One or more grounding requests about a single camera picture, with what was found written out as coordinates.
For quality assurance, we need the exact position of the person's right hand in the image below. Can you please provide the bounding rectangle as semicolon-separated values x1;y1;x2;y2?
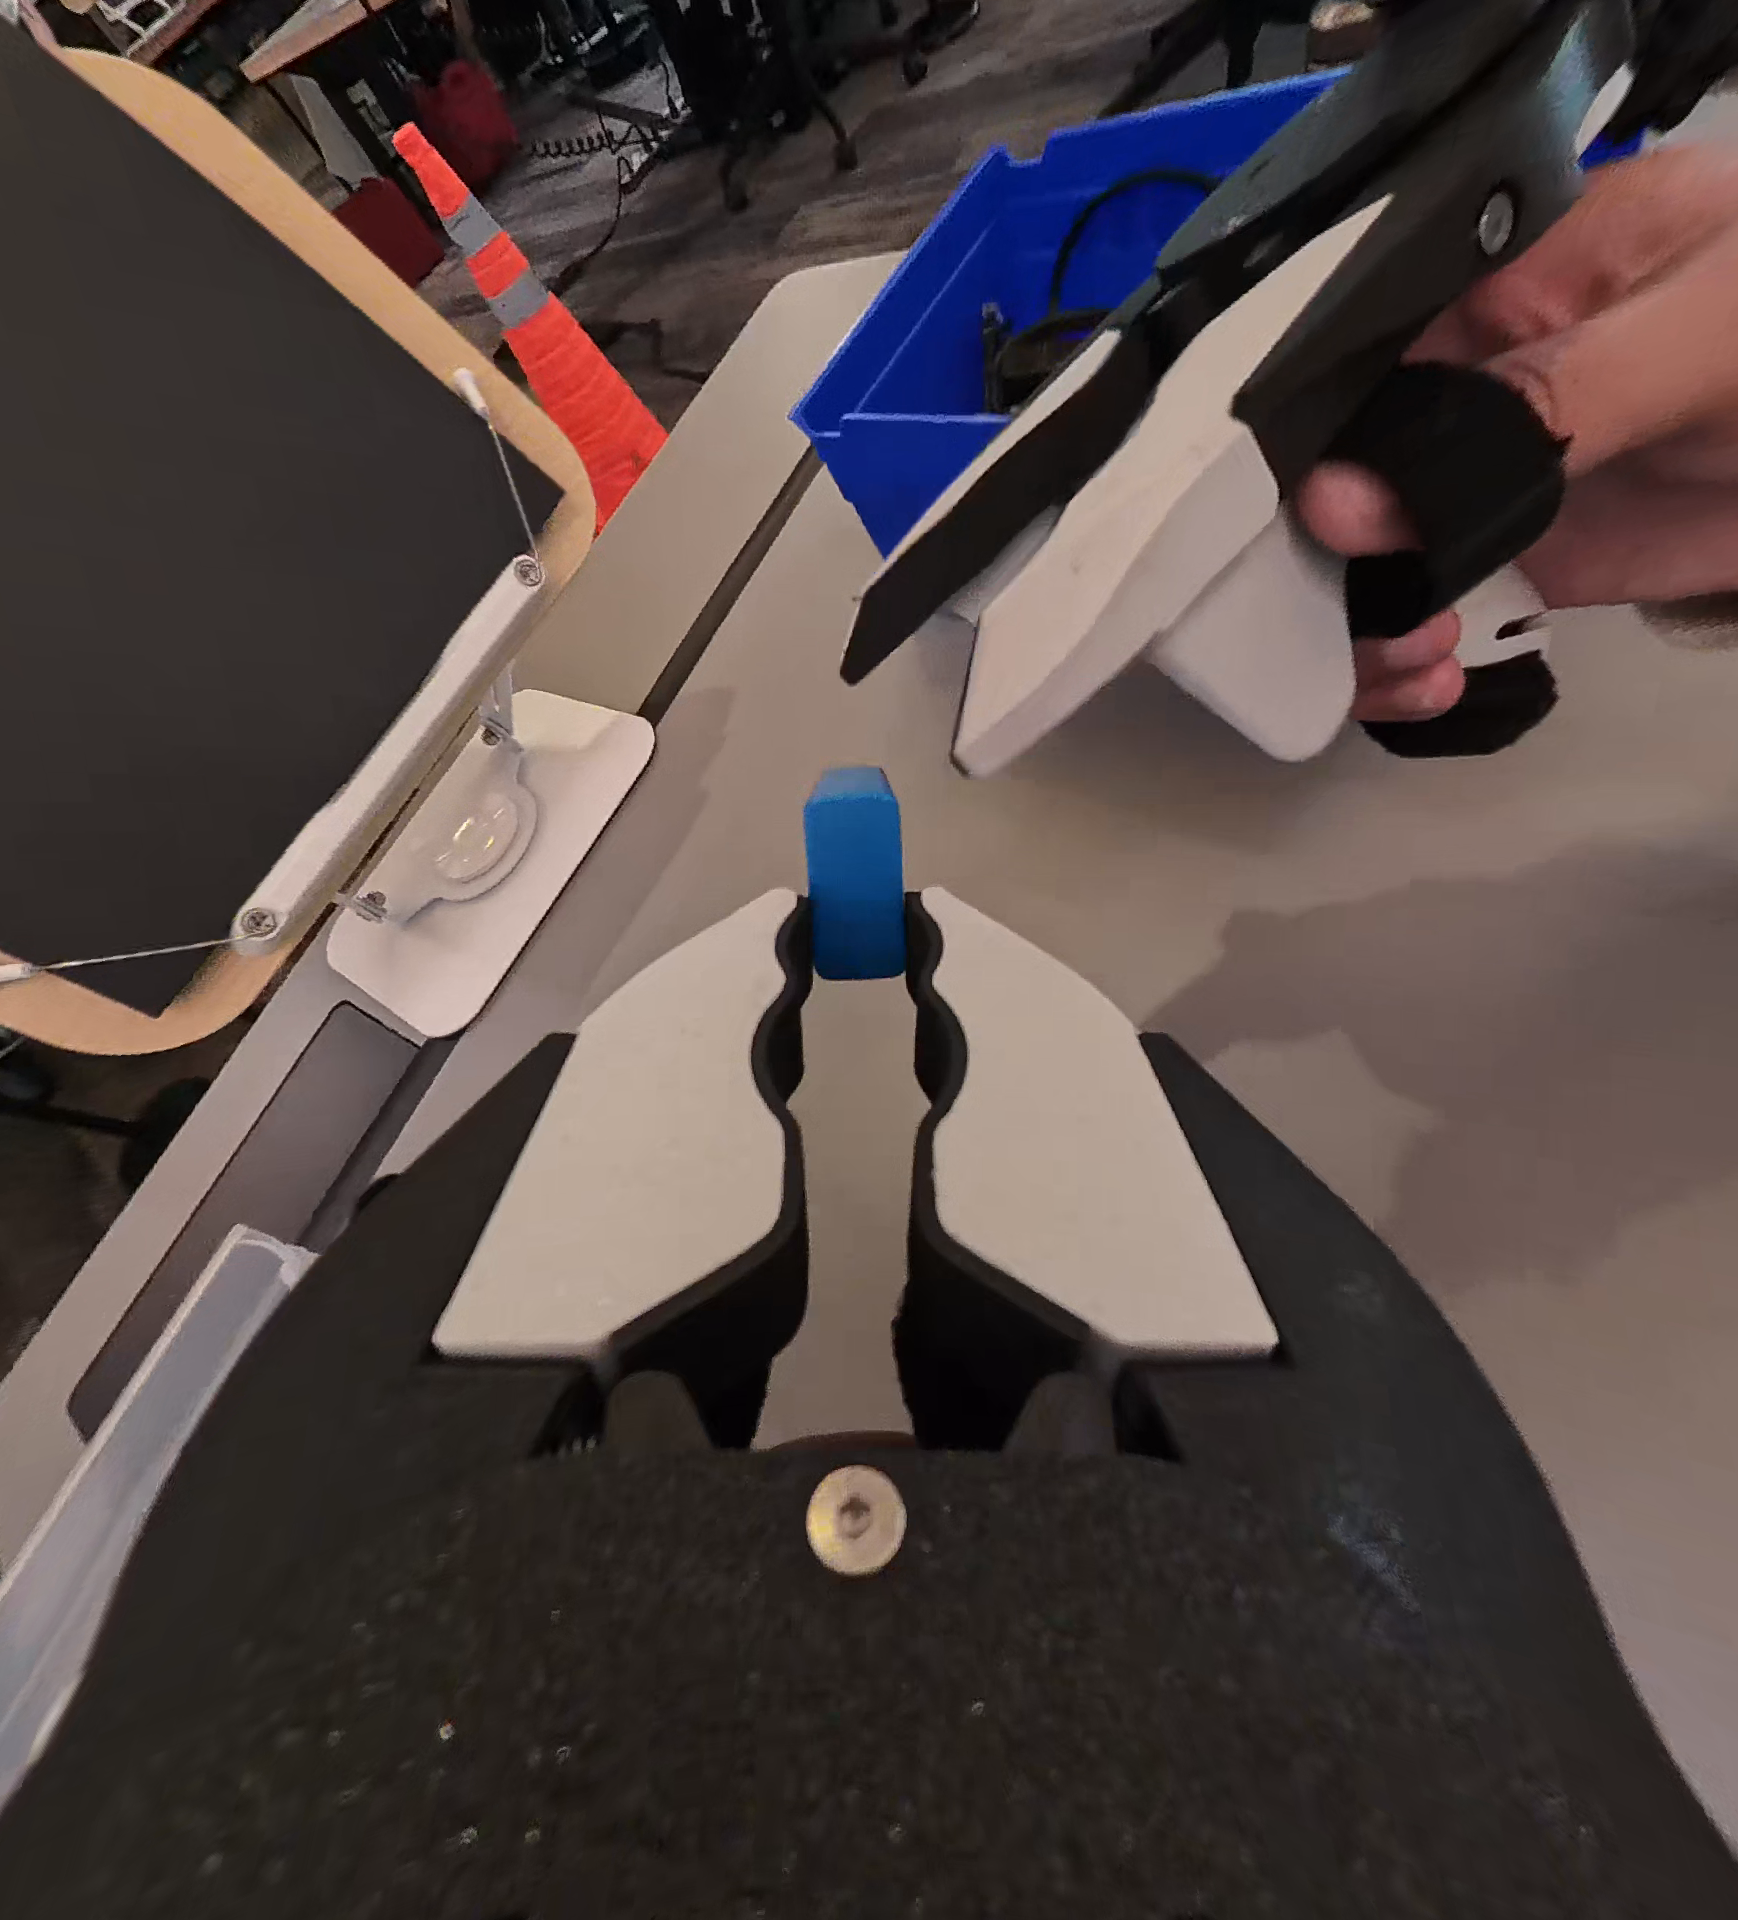
1296;142;1738;723

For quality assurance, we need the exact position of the blue plastic bin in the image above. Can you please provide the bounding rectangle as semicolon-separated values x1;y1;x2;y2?
789;67;1652;561

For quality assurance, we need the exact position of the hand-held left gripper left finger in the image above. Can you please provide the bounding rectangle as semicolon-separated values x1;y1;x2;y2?
430;890;812;1450

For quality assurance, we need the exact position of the grey desk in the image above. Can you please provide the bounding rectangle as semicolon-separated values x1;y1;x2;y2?
478;74;1738;1920
0;246;907;1577

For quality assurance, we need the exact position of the blue rectangular block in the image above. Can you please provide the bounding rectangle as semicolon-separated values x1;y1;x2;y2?
806;765;907;982

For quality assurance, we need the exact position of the orange traffic cone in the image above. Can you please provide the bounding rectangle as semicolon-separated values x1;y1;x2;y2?
393;122;670;496

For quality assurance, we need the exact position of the thin black cable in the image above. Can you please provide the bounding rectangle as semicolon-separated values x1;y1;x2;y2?
1056;168;1224;316

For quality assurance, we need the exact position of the wood-framed black screen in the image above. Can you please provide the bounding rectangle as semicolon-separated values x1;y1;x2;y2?
0;0;601;1059

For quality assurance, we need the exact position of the white monitor stand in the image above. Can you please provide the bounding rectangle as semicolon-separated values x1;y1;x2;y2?
231;563;657;1039

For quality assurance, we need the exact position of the red bag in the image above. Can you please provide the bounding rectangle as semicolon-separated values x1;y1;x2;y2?
410;60;518;188

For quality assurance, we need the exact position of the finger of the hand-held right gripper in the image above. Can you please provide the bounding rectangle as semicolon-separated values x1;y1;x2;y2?
951;199;1414;780
840;284;1189;688

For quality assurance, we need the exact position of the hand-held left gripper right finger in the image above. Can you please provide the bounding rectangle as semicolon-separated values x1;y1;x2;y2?
899;885;1279;1450

